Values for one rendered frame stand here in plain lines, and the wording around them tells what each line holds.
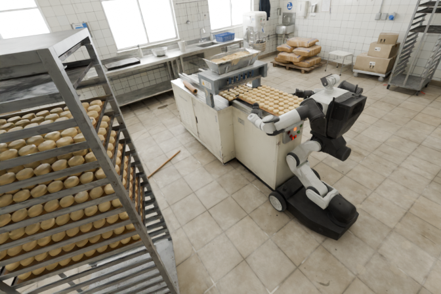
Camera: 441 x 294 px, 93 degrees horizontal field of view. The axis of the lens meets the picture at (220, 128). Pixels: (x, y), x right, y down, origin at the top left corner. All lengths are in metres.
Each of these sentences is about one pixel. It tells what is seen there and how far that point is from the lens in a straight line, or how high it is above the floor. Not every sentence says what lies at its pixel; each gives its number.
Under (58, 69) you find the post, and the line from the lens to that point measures 0.72.
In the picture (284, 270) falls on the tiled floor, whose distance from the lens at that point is 2.07.
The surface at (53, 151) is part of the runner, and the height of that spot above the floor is 1.51.
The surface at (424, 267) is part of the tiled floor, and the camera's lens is 2.47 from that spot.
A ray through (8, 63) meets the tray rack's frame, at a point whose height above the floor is 1.80.
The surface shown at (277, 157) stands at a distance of 2.05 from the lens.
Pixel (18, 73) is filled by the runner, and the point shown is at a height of 1.77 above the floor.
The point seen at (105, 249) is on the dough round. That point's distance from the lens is 1.35.
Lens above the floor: 1.90
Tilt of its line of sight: 33 degrees down
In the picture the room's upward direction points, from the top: 6 degrees counter-clockwise
